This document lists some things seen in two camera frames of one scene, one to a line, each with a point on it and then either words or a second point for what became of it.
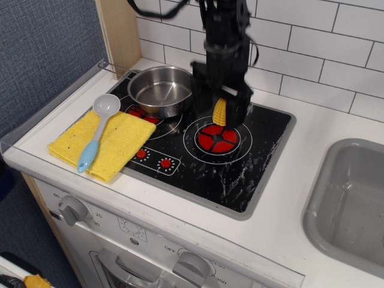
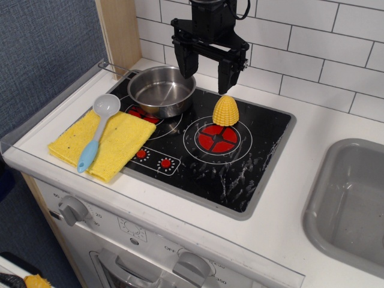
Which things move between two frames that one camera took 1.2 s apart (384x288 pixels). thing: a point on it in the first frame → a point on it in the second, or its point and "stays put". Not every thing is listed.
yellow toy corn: x=219 y=115 stays put
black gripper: x=226 y=66 → x=211 y=31
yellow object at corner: x=36 y=281 stays put
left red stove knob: x=141 y=154 stays put
